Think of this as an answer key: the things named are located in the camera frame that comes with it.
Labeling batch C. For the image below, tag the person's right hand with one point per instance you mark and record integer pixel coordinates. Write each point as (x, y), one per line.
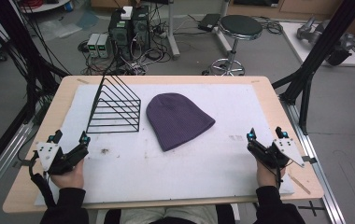
(266, 176)

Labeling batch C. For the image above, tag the blue tape roll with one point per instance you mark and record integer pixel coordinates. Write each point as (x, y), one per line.
(69, 6)

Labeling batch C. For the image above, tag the grey metal stand leg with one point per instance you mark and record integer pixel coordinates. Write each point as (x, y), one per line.
(172, 34)
(224, 31)

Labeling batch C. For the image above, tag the black computer tower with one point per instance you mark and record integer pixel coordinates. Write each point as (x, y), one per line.
(140, 28)
(120, 35)

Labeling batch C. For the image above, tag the thin wooden stick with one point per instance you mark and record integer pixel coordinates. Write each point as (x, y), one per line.
(299, 184)

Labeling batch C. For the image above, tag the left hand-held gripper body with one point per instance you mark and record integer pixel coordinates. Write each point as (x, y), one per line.
(54, 160)

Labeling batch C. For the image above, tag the black round stool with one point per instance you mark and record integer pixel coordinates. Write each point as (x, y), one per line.
(240, 26)

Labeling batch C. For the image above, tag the white round table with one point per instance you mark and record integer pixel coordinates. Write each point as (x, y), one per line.
(46, 6)

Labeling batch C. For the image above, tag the aluminium rail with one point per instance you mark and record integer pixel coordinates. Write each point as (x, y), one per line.
(1, 161)
(322, 174)

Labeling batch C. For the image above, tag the white box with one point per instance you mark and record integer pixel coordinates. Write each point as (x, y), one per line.
(127, 12)

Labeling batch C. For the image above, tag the person's left hand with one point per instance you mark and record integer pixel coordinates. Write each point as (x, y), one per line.
(69, 179)

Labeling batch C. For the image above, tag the white table mat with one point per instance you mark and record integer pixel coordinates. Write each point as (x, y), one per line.
(197, 174)

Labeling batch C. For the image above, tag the grey power supply unit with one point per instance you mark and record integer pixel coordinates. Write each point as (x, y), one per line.
(103, 46)
(93, 45)

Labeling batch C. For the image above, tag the white floor platform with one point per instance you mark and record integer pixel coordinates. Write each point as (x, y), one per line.
(297, 40)

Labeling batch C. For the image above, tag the person's legs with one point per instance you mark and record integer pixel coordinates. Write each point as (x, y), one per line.
(169, 216)

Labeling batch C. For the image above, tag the black metal frame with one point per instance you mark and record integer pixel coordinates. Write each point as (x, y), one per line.
(319, 53)
(9, 37)

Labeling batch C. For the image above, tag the purple knitted beanie hat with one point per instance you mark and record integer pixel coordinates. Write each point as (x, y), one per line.
(175, 121)

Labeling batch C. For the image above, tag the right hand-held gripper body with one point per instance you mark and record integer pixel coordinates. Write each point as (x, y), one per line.
(272, 155)

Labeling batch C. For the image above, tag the black flat box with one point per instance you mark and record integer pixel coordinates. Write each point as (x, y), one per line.
(209, 21)

